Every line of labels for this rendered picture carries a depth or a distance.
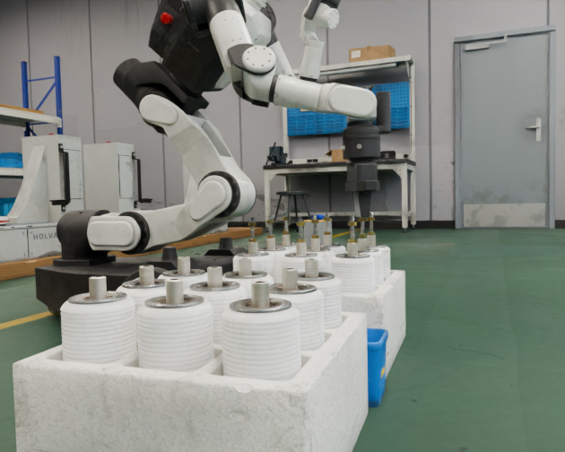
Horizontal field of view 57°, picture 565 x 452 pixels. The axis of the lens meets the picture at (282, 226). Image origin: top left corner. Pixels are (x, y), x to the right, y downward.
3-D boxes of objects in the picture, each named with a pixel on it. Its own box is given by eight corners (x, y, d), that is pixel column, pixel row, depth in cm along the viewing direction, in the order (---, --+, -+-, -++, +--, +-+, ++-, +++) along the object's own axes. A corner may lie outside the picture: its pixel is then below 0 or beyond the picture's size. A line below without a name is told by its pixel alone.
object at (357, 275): (325, 334, 119) (323, 256, 118) (362, 330, 122) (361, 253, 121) (343, 346, 110) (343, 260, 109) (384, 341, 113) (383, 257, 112)
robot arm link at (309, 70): (327, 49, 182) (317, 106, 188) (320, 48, 191) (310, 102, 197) (298, 44, 179) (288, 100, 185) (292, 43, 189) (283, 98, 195)
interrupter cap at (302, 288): (256, 295, 73) (256, 291, 73) (273, 286, 80) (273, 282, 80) (308, 298, 70) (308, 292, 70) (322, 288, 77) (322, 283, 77)
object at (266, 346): (212, 465, 62) (206, 313, 61) (243, 430, 71) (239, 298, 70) (289, 477, 59) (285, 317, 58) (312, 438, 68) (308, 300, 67)
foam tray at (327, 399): (17, 499, 68) (11, 362, 67) (172, 392, 105) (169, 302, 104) (308, 560, 55) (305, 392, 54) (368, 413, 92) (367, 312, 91)
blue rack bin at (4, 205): (-28, 216, 598) (-29, 198, 597) (2, 215, 633) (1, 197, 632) (4, 216, 578) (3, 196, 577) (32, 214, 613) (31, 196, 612)
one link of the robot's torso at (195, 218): (99, 220, 171) (219, 164, 153) (137, 217, 189) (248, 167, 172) (113, 265, 170) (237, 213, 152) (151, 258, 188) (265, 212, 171)
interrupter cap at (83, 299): (56, 305, 69) (55, 299, 69) (93, 294, 76) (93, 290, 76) (103, 308, 67) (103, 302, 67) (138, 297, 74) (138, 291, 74)
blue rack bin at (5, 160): (-31, 169, 596) (-32, 151, 595) (-2, 170, 631) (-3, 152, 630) (0, 167, 576) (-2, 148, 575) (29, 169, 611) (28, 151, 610)
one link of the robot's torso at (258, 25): (116, 39, 150) (188, -72, 140) (162, 47, 183) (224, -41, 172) (195, 108, 151) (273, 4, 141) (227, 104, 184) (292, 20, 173)
